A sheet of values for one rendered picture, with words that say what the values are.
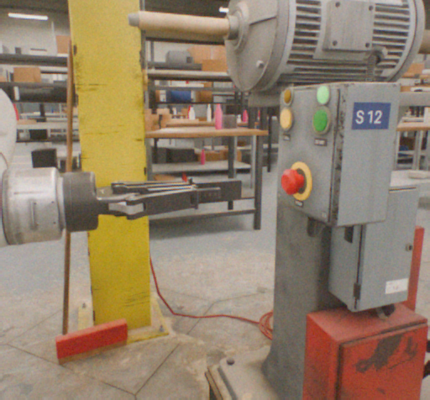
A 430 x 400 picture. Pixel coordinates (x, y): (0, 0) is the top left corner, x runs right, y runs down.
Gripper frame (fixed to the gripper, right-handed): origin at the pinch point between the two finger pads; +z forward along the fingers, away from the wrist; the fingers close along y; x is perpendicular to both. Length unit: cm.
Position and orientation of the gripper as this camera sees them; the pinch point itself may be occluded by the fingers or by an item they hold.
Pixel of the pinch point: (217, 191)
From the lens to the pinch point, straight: 51.3
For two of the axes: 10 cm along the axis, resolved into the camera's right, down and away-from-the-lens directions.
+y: 3.4, 1.8, -9.2
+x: 0.0, -9.8, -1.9
